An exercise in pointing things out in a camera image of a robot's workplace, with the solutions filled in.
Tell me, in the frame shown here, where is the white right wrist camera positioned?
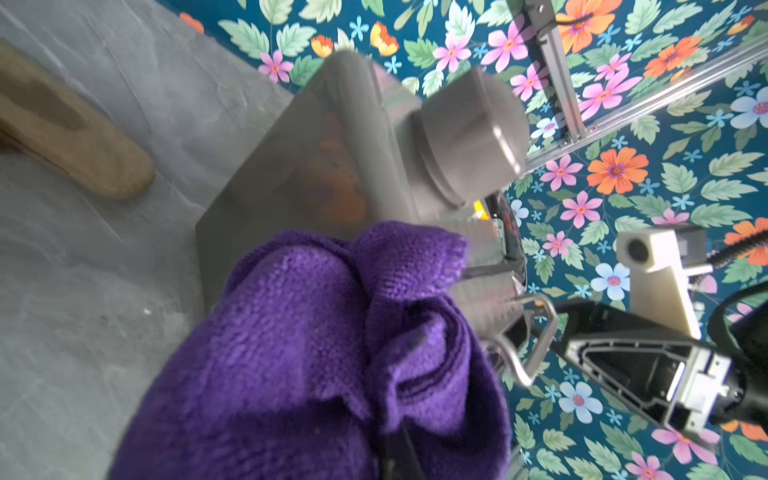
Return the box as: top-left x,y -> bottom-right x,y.
616,225 -> 713,340

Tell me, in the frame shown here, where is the purple microfiber cloth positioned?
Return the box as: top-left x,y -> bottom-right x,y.
109,222 -> 512,479

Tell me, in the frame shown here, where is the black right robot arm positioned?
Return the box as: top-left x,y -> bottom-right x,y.
553,225 -> 767,442

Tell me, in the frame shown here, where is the silver espresso coffee machine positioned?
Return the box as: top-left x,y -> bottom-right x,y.
194,50 -> 562,388

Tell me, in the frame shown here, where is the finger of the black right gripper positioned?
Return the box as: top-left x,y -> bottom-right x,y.
552,299 -> 718,432

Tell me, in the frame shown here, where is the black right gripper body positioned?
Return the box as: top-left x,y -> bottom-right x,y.
677,348 -> 767,432

